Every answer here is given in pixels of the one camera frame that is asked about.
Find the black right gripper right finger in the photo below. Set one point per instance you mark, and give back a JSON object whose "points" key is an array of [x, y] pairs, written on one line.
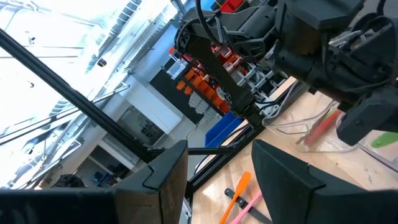
{"points": [[295, 193]]}

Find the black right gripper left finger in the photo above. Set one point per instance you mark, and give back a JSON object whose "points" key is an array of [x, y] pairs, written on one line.
{"points": [[155, 193]]}

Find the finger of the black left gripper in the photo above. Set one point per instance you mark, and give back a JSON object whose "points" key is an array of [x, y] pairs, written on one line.
{"points": [[370, 121]]}

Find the green silicone spatula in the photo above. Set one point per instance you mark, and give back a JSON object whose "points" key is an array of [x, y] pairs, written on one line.
{"points": [[385, 140]]}

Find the pink silicone spatula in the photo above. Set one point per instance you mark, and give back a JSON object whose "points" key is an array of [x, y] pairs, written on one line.
{"points": [[248, 207]]}

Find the orange silicone spatula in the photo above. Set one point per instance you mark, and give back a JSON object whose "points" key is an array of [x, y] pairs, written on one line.
{"points": [[241, 185]]}

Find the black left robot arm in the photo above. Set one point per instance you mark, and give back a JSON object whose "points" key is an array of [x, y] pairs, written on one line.
{"points": [[217, 68]]}

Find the blue storage bin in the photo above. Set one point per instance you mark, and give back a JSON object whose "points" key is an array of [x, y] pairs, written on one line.
{"points": [[224, 130]]}

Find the shelf with orange bins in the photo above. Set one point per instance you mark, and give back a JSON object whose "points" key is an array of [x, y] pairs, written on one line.
{"points": [[199, 84]]}

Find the red storage bins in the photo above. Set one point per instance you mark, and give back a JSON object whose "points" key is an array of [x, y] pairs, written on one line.
{"points": [[231, 5]]}

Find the black aluminium table frame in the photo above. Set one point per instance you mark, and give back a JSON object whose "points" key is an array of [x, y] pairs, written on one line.
{"points": [[77, 99]]}

